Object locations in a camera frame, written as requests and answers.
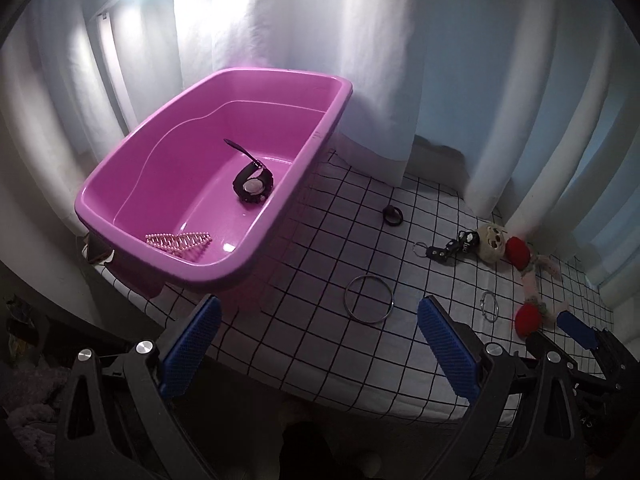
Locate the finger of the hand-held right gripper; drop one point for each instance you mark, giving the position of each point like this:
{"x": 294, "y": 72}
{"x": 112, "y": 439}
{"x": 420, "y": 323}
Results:
{"x": 537, "y": 342}
{"x": 575, "y": 327}

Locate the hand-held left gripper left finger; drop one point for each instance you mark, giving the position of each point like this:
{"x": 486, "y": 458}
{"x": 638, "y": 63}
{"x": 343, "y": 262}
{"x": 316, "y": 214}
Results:
{"x": 192, "y": 340}

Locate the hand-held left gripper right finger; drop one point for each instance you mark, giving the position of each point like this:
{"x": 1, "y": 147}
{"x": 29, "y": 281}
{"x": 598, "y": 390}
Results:
{"x": 445, "y": 340}

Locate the pink headband with red ears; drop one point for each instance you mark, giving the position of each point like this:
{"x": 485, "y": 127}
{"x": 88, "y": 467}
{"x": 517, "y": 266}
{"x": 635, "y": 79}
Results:
{"x": 517, "y": 255}

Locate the large silver bangle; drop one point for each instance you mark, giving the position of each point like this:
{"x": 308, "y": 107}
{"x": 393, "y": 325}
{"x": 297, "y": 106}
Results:
{"x": 346, "y": 297}

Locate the pink plastic tub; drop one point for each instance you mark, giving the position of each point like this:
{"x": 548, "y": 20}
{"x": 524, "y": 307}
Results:
{"x": 175, "y": 160}

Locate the pearl hair clip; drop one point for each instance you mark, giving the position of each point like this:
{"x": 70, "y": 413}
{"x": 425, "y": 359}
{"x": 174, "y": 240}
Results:
{"x": 180, "y": 242}

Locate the beige plush animal charm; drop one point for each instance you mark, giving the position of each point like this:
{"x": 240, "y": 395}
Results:
{"x": 492, "y": 242}

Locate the black wrist watch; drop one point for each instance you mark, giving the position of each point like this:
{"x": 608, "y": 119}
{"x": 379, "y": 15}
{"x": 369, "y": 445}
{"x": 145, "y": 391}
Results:
{"x": 252, "y": 182}

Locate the grey fuzzy cloth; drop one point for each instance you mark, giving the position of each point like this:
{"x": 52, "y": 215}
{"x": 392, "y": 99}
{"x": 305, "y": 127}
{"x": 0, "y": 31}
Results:
{"x": 25, "y": 420}

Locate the white desk lamp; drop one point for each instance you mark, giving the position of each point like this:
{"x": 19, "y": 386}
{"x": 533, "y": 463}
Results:
{"x": 111, "y": 50}

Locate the white curtain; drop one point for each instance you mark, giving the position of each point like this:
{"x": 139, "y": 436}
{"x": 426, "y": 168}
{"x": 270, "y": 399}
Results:
{"x": 350, "y": 35}

